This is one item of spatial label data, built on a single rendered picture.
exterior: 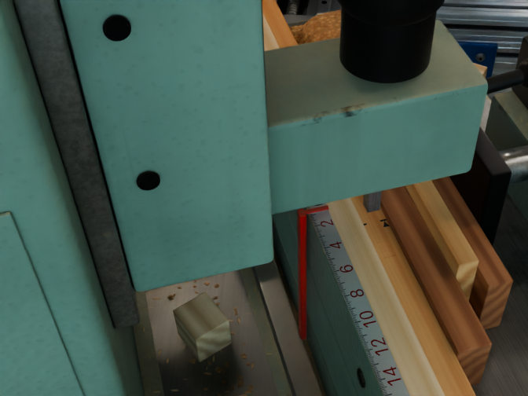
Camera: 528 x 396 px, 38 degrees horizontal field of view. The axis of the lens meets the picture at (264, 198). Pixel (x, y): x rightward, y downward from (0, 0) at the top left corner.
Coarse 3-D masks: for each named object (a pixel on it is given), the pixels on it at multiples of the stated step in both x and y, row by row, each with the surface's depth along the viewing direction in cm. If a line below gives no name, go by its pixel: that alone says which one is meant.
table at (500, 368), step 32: (288, 224) 60; (512, 224) 58; (288, 256) 63; (512, 256) 56; (512, 288) 54; (320, 320) 56; (512, 320) 52; (512, 352) 50; (352, 384) 50; (480, 384) 49; (512, 384) 49
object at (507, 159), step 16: (480, 128) 51; (480, 144) 50; (480, 160) 49; (496, 160) 49; (512, 160) 54; (464, 176) 52; (480, 176) 50; (496, 176) 48; (512, 176) 54; (464, 192) 53; (480, 192) 50; (496, 192) 50; (480, 208) 51; (496, 208) 51; (480, 224) 52; (496, 224) 52
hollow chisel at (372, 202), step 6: (372, 192) 51; (378, 192) 51; (366, 198) 52; (372, 198) 52; (378, 198) 52; (366, 204) 52; (372, 204) 52; (378, 204) 52; (366, 210) 53; (372, 210) 53; (378, 210) 53
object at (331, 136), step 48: (288, 48) 46; (336, 48) 46; (432, 48) 45; (288, 96) 43; (336, 96) 42; (384, 96) 42; (432, 96) 42; (480, 96) 43; (288, 144) 42; (336, 144) 43; (384, 144) 44; (432, 144) 45; (288, 192) 45; (336, 192) 46
